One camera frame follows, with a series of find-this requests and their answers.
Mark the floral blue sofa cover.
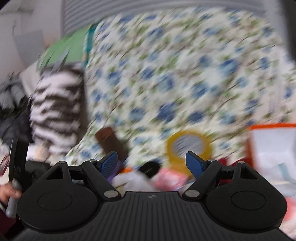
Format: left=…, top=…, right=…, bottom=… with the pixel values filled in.
left=65, top=6, right=295, bottom=166

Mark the black jacket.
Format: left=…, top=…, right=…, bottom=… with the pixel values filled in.
left=1, top=74, right=33, bottom=146

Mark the white cloth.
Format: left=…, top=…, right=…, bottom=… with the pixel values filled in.
left=112, top=171, right=157, bottom=192

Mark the clear yellow tape roll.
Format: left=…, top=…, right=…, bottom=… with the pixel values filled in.
left=166, top=130, right=212, bottom=176

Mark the orange honeycomb silicone mat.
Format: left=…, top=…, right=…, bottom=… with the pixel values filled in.
left=120, top=167, right=133, bottom=173

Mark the purple fleece cloth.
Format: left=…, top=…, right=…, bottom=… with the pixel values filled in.
left=107, top=162, right=125, bottom=183

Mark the person's left hand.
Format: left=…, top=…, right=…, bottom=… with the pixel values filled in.
left=0, top=182, right=22, bottom=205

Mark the brown white striped fluffy pillow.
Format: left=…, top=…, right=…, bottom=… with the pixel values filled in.
left=30, top=68, right=83, bottom=155

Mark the orange cardboard box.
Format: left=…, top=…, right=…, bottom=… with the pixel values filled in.
left=245, top=123, right=295, bottom=197

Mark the brown ribbed cup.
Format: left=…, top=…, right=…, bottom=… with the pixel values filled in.
left=95, top=127, right=128, bottom=162

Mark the pink tissue packet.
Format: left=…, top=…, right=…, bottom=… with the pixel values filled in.
left=152, top=168, right=189, bottom=191

